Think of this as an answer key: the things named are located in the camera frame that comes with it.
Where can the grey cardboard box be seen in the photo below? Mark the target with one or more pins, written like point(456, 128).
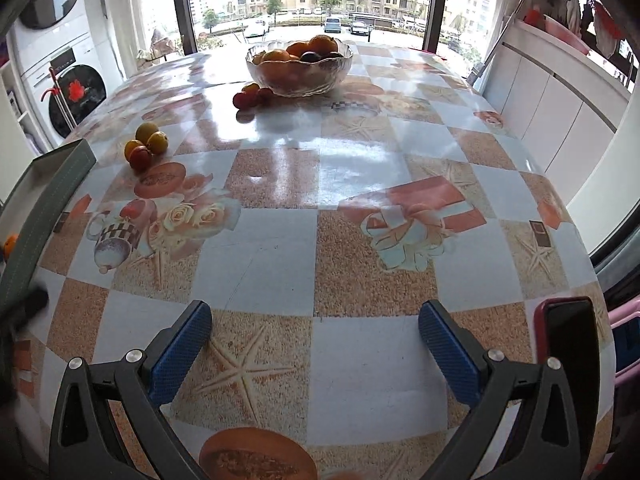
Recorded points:
point(50, 195)

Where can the dark plum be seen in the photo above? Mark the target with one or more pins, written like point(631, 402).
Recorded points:
point(334, 54)
point(310, 56)

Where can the grey van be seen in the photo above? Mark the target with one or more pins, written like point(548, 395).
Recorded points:
point(332, 24)

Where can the silver car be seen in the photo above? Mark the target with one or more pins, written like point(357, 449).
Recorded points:
point(359, 27)

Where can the red hanging garment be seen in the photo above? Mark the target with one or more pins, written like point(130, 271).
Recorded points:
point(607, 30)

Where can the small yellow plum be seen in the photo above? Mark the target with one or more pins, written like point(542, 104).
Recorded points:
point(251, 89)

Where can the small rack with cloth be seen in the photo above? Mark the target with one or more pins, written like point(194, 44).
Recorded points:
point(157, 47)

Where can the phone in red case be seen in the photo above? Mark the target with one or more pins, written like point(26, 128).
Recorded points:
point(567, 330)

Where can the pink plastic basin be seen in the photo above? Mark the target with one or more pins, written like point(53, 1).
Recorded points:
point(565, 32)

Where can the long metal pole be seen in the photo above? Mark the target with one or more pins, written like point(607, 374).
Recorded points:
point(500, 35)

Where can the white wall cabinets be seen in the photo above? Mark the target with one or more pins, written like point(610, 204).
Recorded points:
point(550, 95)

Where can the white car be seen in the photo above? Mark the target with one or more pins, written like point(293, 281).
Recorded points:
point(257, 27)

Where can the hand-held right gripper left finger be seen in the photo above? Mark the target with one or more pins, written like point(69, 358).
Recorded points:
point(182, 355)

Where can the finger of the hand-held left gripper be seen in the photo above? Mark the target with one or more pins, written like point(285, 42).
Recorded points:
point(32, 302)

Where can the small red container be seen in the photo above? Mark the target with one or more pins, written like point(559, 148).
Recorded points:
point(534, 16)

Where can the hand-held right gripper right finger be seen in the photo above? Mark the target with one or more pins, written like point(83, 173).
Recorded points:
point(450, 355)

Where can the white hanging garment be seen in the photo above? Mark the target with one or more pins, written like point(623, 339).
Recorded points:
point(572, 15)

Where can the pink plastic stool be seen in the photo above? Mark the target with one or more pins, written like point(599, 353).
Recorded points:
point(627, 340)

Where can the small red plum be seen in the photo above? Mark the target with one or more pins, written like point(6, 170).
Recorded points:
point(245, 100)
point(265, 94)

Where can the clear glass bowl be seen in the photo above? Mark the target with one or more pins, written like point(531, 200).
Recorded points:
point(300, 82)

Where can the white curtain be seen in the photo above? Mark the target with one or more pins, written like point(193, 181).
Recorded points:
point(120, 15)

